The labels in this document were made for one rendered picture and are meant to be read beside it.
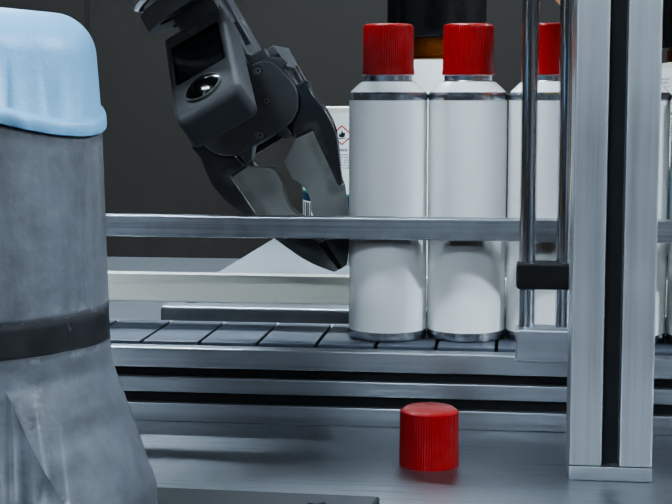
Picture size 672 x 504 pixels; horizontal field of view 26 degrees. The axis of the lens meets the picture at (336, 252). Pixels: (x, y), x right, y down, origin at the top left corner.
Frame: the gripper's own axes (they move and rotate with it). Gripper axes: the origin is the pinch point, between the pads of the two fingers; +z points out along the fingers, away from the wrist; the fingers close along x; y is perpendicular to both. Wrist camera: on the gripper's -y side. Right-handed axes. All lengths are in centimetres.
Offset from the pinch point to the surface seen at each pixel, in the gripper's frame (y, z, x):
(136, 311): 40.3, -2.9, 26.0
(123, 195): 260, -29, 82
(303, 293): 3.4, 1.6, 3.6
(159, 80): 258, -49, 59
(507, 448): -9.7, 15.0, -5.1
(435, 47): 25.4, -9.6, -11.9
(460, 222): -3.7, 2.2, -8.8
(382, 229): -3.7, 0.2, -4.3
